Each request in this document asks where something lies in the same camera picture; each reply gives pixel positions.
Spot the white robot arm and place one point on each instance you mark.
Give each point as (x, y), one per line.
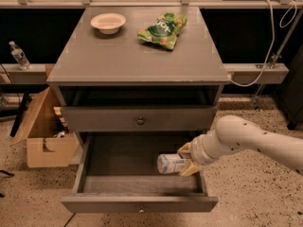
(233, 134)

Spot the brass drawer knob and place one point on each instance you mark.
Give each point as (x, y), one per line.
(140, 121)
(141, 210)

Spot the white paper bowl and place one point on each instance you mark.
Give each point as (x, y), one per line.
(108, 23)

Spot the brass top drawer knob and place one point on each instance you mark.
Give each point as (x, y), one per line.
(140, 121)

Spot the cardboard box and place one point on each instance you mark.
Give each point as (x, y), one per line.
(40, 128)

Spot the open grey middle drawer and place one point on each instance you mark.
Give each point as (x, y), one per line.
(118, 174)

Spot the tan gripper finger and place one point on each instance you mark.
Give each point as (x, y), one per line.
(184, 151)
(190, 168)

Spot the closed grey top drawer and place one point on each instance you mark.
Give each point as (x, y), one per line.
(124, 118)

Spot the grey drawer cabinet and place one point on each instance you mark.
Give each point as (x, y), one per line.
(97, 70)

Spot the green chip bag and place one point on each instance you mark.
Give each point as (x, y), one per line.
(165, 31)

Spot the brass middle drawer knob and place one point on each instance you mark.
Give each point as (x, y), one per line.
(141, 210)

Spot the clear water bottle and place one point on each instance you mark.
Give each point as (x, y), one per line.
(19, 55)

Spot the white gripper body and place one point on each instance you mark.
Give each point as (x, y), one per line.
(198, 151)

